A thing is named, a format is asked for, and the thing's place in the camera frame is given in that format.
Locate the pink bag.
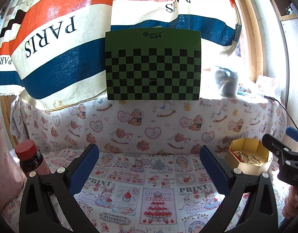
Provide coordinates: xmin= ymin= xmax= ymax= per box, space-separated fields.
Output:
xmin=0 ymin=114 xmax=28 ymax=209

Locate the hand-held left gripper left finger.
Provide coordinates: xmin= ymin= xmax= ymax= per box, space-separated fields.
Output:
xmin=19 ymin=144 xmax=100 ymax=233

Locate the teddy bear printed cloth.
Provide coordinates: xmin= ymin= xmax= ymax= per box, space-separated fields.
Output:
xmin=10 ymin=96 xmax=288 ymax=156

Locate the wooden window frame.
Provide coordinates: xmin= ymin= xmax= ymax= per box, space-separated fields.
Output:
xmin=227 ymin=0 xmax=268 ymax=83

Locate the bottle with red cap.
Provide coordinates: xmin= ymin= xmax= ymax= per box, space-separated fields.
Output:
xmin=15 ymin=140 xmax=52 ymax=179

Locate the dark zigzag patterned cloth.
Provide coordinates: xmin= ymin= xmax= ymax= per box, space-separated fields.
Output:
xmin=0 ymin=0 xmax=33 ymax=56

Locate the gold octagonal box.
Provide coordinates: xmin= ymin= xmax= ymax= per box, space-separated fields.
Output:
xmin=227 ymin=137 xmax=273 ymax=175

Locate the green checkered board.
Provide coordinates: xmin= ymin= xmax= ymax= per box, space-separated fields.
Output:
xmin=105 ymin=28 xmax=202 ymax=101

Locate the striped red white blue cloth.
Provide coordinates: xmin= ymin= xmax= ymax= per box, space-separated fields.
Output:
xmin=0 ymin=0 xmax=242 ymax=112

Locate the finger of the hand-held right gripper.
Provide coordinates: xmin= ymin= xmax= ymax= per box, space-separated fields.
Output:
xmin=262 ymin=133 xmax=297 ymax=163
xmin=286 ymin=126 xmax=298 ymax=148

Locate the black cable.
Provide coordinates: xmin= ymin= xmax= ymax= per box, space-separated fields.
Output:
xmin=263 ymin=96 xmax=298 ymax=131

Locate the person's right hand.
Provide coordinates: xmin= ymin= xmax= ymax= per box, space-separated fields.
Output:
xmin=282 ymin=186 xmax=298 ymax=219

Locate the strawberry printed cloth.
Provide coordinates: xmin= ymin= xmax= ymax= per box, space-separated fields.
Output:
xmin=1 ymin=148 xmax=293 ymax=233

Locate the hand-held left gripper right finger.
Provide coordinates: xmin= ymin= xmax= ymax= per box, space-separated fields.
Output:
xmin=200 ymin=145 xmax=279 ymax=233

